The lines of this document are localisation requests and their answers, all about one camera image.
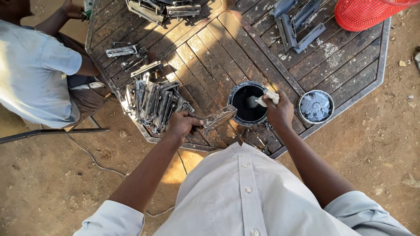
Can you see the person's right hand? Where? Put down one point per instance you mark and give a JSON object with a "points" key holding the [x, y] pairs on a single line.
{"points": [[280, 113]]}

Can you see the person's left hand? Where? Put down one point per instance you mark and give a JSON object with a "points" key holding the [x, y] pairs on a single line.
{"points": [[180, 126]]}

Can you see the person's left fingers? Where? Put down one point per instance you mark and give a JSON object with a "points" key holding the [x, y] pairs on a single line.
{"points": [[193, 118]]}

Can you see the person's right fingers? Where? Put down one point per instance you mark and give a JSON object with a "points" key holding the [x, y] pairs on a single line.
{"points": [[269, 104]]}

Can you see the white paint rag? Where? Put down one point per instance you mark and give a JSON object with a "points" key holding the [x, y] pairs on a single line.
{"points": [[269, 97]]}

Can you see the bare steel latch bracket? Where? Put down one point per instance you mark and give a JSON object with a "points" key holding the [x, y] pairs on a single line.
{"points": [[219, 118]]}

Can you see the black paint can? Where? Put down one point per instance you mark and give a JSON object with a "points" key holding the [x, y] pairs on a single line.
{"points": [[246, 108]]}

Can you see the scattered metal bolts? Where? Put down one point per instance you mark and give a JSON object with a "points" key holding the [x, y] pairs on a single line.
{"points": [[262, 131]]}

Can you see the pile of unpainted metal brackets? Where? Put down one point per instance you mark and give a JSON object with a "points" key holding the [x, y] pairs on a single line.
{"points": [[152, 105], [162, 9]]}

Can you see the round paint can lid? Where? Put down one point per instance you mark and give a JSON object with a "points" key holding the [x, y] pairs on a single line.
{"points": [[315, 106]]}

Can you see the person's white button shirt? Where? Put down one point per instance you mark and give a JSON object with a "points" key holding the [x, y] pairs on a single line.
{"points": [[249, 196]]}

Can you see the red plastic mesh basket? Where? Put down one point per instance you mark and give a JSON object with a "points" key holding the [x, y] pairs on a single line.
{"points": [[367, 13]]}

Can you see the green power tool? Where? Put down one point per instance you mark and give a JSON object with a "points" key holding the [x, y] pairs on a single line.
{"points": [[88, 8]]}

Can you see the shiny loose metal bracket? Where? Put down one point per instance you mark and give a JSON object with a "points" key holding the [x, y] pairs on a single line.
{"points": [[135, 60], [122, 50], [146, 68]]}

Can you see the grey painted metal bracket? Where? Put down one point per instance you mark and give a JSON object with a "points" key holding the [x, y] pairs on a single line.
{"points": [[310, 37], [282, 7], [286, 32], [307, 13]]}

